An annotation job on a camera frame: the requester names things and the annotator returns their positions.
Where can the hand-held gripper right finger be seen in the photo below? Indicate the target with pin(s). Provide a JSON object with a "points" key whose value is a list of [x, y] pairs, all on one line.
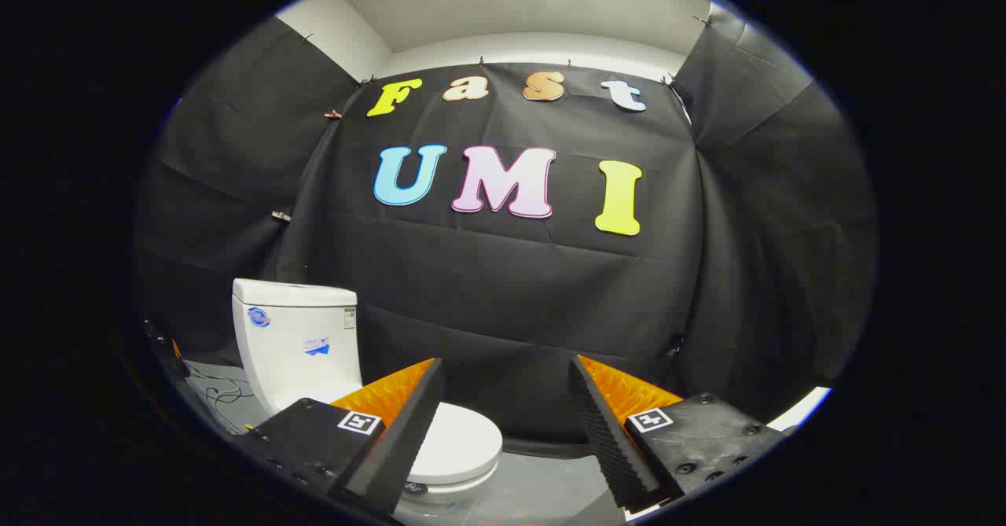
{"points": [[609, 447]]}

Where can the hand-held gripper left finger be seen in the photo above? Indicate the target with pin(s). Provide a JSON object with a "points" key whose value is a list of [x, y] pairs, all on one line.
{"points": [[409, 432]]}

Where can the white toilet lid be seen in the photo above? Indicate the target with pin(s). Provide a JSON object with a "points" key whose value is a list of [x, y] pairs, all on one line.
{"points": [[464, 439]]}

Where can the white toilet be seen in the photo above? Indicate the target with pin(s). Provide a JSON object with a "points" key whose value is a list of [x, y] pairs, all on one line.
{"points": [[291, 337]]}

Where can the black backdrop cloth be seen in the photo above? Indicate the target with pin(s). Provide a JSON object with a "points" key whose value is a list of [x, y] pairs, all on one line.
{"points": [[511, 290]]}

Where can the silver cloth clip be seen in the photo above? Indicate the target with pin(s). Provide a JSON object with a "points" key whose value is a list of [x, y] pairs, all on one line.
{"points": [[281, 215]]}

